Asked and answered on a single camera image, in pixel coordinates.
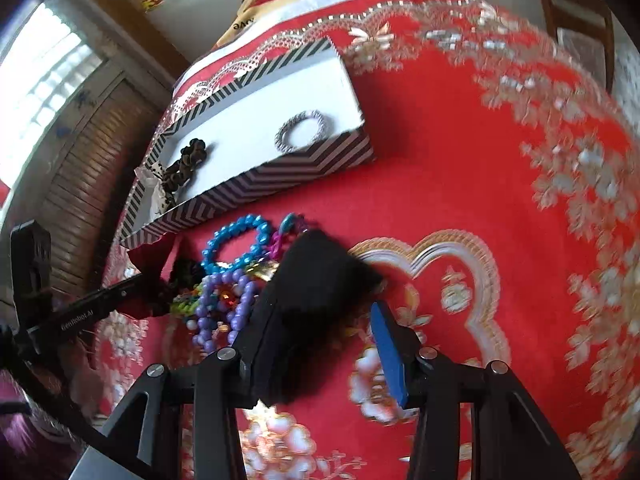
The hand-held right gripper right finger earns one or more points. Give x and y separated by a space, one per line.
387 355

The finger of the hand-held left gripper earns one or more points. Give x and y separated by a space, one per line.
122 292

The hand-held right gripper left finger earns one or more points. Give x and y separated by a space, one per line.
215 410

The red velvet bow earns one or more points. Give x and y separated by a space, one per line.
150 260

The black scrunchie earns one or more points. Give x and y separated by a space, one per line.
187 267

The black fabric pouch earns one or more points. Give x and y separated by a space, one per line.
315 280

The beige lace bow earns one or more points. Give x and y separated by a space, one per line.
152 187

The black-and-white striped box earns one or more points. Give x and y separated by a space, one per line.
260 105

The wooden slatted door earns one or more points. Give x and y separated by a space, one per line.
90 160

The spotted hair clip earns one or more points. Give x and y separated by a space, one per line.
155 166

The brown scrunchie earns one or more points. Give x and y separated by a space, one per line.
182 165

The window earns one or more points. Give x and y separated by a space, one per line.
45 85

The white patterned cloth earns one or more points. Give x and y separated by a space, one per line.
625 75

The wooden chair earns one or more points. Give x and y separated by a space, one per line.
550 0

